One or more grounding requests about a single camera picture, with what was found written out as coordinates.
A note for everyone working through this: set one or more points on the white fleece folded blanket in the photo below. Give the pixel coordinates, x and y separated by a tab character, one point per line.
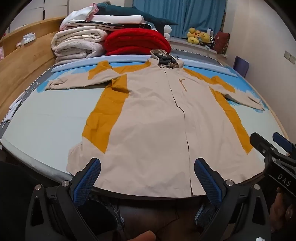
76	52

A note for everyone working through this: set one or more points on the white and pink cloth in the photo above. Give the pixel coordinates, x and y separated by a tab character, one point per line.
78	15

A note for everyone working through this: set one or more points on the person's right hand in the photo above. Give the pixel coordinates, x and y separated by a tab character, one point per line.
282	210

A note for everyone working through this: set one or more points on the white folded duvet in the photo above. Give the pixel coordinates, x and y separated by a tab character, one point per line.
118	19

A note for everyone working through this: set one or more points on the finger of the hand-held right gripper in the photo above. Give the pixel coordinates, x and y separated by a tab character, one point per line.
282	140
260	143

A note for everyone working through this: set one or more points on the tissue packet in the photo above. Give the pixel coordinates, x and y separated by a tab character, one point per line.
29	38

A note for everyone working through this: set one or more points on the blue curtain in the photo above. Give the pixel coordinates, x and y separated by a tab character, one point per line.
180	16

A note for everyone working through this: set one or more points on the person's shoe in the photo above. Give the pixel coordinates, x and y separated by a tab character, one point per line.
111	212
204	214

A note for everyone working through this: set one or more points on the beige folded blanket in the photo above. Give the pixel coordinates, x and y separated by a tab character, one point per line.
78	33

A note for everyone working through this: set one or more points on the red folded blanket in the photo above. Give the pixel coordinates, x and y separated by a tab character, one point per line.
136	42

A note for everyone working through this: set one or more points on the dark striped folded cloth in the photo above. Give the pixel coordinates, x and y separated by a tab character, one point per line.
124	26

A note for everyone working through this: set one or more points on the white plush toy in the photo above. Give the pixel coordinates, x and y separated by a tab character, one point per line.
167	30

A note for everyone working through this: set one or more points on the wall switch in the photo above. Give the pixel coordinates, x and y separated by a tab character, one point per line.
290	56

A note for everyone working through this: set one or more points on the pink packet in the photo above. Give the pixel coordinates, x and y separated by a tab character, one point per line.
1	53

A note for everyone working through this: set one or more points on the beige and mustard hooded jacket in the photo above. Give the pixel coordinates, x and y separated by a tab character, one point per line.
150	139

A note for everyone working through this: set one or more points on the purple bag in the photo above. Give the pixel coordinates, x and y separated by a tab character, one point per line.
241	67

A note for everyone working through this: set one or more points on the dark red cushion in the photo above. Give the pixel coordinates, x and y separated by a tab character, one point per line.
221	42

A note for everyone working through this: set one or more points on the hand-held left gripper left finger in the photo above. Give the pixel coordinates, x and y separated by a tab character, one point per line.
89	180

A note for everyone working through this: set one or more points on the yellow plush toy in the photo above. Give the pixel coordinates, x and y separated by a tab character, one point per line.
205	38
193	36

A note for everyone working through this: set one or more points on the wooden bed headboard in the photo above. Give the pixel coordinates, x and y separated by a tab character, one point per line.
25	67

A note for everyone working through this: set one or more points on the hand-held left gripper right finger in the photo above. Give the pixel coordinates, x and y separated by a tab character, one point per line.
208	183

